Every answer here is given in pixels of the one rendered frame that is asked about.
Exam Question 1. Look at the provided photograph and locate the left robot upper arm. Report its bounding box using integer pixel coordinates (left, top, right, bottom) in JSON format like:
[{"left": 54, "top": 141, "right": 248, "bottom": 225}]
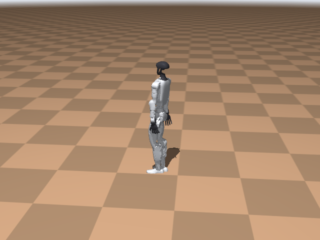
[{"left": 150, "top": 81, "right": 161, "bottom": 105}]

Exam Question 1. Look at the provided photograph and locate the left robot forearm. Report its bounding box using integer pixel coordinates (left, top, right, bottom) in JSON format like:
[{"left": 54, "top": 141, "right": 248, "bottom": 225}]
[{"left": 149, "top": 101, "right": 157, "bottom": 123}]

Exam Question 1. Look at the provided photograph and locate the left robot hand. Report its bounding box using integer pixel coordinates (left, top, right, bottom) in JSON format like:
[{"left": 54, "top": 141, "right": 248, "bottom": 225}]
[{"left": 149, "top": 118, "right": 160, "bottom": 134}]

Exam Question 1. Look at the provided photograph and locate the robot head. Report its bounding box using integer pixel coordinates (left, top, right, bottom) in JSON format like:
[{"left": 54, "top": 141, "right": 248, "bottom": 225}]
[{"left": 156, "top": 61, "right": 170, "bottom": 81}]

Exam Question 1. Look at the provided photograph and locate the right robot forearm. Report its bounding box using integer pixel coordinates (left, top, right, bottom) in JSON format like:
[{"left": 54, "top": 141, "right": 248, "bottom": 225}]
[{"left": 163, "top": 98, "right": 169, "bottom": 113}]

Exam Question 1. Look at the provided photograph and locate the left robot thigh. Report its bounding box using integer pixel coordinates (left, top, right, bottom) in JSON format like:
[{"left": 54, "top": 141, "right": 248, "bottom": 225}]
[{"left": 148, "top": 116, "right": 162, "bottom": 150}]

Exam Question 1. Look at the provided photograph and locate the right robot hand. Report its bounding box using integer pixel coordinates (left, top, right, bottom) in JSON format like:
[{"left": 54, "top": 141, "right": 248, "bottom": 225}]
[{"left": 163, "top": 109, "right": 172, "bottom": 126}]

